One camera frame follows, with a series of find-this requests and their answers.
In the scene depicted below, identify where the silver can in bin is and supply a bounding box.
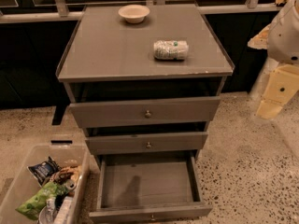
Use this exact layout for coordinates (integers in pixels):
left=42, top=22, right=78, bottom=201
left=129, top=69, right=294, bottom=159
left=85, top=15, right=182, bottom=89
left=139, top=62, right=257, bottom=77
left=64, top=179, right=77, bottom=191

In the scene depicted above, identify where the clear plastic bottle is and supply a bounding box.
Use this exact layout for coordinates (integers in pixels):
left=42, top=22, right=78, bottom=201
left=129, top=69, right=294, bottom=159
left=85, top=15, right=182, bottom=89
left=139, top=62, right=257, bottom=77
left=46, top=196, right=74, bottom=224

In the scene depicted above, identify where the grey drawer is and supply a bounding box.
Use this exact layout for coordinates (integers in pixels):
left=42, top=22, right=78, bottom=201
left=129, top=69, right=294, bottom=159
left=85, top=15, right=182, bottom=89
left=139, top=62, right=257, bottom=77
left=90, top=151, right=212, bottom=224
left=86, top=132, right=207, bottom=155
left=70, top=97, right=220, bottom=128

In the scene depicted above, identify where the grey middle drawer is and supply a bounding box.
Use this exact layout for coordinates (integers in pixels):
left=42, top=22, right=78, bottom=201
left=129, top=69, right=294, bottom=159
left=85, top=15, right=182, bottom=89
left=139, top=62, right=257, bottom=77
left=86, top=132, right=207, bottom=155

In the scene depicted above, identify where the white paper bowl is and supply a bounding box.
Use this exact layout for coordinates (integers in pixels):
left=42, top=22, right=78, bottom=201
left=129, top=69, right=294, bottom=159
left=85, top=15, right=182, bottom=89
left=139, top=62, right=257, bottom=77
left=118, top=5, right=150, bottom=24

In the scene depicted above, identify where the grey bottom drawer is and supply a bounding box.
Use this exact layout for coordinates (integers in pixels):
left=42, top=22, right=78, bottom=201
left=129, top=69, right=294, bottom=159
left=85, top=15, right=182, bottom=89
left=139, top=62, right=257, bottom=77
left=90, top=151, right=212, bottom=224

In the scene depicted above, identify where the brown snack bag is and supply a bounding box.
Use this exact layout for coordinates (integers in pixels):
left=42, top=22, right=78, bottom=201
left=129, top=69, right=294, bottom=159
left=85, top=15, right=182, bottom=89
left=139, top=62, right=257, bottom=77
left=50, top=166, right=81, bottom=184

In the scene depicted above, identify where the dark blue snack bag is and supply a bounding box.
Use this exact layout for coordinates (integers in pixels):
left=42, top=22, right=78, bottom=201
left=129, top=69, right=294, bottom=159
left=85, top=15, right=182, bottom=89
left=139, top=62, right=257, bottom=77
left=27, top=156, right=61, bottom=186

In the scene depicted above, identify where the green snack bag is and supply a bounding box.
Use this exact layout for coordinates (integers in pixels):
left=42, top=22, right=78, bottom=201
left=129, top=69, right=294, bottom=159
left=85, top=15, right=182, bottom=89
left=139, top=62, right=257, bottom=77
left=16, top=182, right=69, bottom=220

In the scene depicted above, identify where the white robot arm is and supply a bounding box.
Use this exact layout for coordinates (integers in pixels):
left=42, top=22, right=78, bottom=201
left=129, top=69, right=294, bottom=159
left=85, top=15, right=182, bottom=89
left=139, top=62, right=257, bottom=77
left=248, top=0, right=299, bottom=119

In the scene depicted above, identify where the grey drawer cabinet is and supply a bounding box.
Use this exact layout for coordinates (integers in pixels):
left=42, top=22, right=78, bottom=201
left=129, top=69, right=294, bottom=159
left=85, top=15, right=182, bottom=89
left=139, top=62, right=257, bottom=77
left=55, top=4, right=235, bottom=161

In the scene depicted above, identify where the grey top drawer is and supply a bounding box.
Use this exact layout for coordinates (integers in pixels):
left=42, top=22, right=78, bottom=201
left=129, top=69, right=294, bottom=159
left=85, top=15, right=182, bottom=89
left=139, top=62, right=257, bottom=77
left=70, top=97, right=220, bottom=128

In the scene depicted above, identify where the clear plastic bin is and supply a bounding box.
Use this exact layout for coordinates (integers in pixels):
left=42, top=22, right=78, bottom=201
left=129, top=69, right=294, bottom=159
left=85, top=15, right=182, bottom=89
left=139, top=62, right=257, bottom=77
left=0, top=145, right=90, bottom=224

